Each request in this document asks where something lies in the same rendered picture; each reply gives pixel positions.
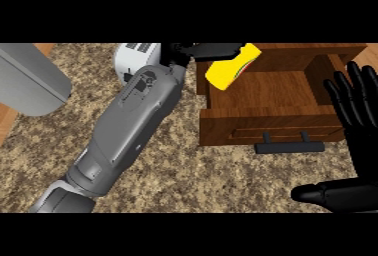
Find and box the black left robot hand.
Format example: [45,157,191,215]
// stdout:
[160,42,247,69]

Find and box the dark grey drawer handle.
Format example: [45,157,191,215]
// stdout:
[254,130,327,155]

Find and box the open wooden drawer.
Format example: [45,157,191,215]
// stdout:
[194,42,369,118]

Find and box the grey rounded appliance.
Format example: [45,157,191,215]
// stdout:
[0,42,74,117]

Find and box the wooden drawer front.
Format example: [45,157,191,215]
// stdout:
[198,107,347,147]

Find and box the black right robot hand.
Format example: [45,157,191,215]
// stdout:
[290,60,378,214]

